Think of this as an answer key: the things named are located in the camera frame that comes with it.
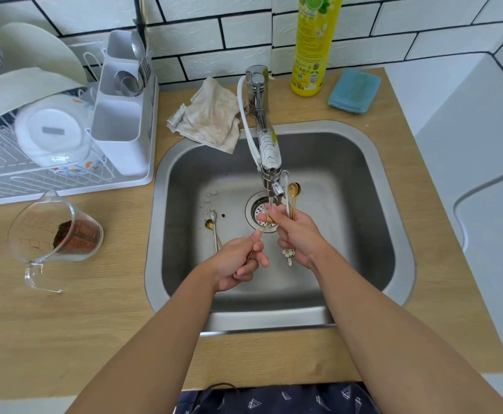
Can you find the blue sponge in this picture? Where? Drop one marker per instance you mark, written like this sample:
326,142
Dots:
355,91

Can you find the navy patterned shorts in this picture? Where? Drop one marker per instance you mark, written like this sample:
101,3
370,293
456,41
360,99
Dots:
277,401

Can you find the white dish rack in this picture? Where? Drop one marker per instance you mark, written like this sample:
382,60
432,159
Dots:
117,183

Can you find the person's right hand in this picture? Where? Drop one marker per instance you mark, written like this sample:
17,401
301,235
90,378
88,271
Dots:
303,241

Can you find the yellow dish soap bottle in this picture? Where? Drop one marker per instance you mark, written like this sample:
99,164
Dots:
314,43

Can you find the person's left hand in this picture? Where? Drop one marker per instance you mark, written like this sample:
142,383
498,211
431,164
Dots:
234,265

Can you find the chrome faucet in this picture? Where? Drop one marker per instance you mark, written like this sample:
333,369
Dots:
256,86

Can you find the long silver spoon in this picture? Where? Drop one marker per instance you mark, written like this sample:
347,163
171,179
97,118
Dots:
285,176

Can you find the brown coffee grounds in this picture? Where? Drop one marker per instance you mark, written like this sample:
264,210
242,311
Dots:
61,234

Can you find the steel ladle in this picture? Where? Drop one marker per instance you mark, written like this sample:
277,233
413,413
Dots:
126,84

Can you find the beige rag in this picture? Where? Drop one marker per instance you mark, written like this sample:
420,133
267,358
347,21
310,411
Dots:
210,112

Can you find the small silver spoon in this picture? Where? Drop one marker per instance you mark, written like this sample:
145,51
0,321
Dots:
212,215

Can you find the white cutlery holder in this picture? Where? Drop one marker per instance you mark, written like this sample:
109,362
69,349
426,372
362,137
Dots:
122,153

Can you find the steel sink drain strainer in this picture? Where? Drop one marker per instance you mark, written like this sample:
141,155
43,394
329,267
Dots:
256,209

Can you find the steel fork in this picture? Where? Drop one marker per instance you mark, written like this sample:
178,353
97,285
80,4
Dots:
145,66

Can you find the white plate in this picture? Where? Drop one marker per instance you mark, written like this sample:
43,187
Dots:
35,47

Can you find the person's right forearm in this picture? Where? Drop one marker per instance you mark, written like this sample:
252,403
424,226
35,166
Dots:
398,344

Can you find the clear measuring jug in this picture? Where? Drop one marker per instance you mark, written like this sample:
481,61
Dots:
27,228

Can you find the white floral print bowl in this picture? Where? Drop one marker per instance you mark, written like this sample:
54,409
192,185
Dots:
53,153

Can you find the stainless steel sink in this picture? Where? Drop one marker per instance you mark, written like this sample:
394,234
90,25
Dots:
355,176

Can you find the person's left forearm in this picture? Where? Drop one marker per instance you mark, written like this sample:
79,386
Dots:
148,353

